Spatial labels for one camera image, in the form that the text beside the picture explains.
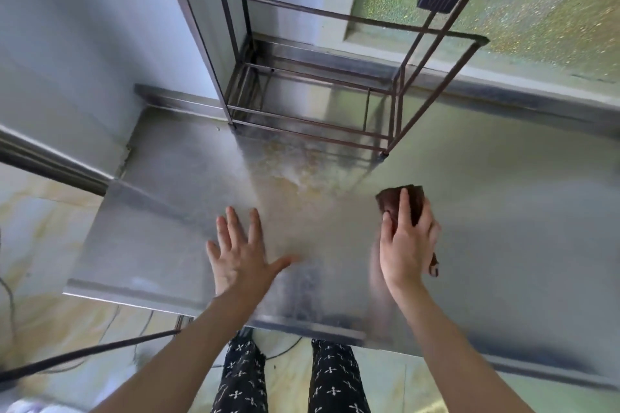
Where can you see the textured glass window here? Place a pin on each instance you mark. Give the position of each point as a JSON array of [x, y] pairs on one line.
[[533, 1]]

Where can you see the brown cleaning cloth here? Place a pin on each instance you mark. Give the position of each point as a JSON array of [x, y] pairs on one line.
[[415, 202]]

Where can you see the person's left forearm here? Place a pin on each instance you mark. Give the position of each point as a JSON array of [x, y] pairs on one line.
[[184, 359]]

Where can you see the steel door frame rail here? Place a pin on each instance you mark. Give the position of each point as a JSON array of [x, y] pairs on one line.
[[48, 161]]

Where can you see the stainless steel countertop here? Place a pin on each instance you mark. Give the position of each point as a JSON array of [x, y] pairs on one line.
[[508, 233]]

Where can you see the person's right forearm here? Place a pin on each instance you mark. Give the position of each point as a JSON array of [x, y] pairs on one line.
[[460, 354]]

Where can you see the person's right hand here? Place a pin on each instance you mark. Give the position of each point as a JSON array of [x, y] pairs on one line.
[[404, 258]]

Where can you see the black patterned trousers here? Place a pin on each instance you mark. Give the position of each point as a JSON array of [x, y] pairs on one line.
[[334, 379]]

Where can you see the person's left hand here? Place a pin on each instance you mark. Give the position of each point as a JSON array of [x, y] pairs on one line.
[[239, 267]]

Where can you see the white floor bag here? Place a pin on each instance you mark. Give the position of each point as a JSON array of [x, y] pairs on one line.
[[19, 407]]

